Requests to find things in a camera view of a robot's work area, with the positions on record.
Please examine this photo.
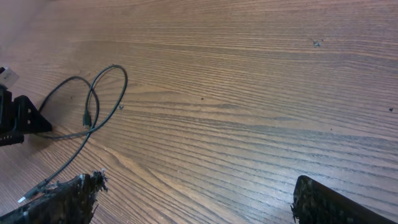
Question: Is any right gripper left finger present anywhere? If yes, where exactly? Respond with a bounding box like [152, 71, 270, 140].
[1, 170, 108, 224]

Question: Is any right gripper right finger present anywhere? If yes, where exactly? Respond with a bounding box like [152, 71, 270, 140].
[290, 175, 397, 224]

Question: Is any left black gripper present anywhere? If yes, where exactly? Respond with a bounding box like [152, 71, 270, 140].
[1, 87, 52, 146]

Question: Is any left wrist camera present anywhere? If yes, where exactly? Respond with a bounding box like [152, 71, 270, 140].
[0, 67, 19, 90]

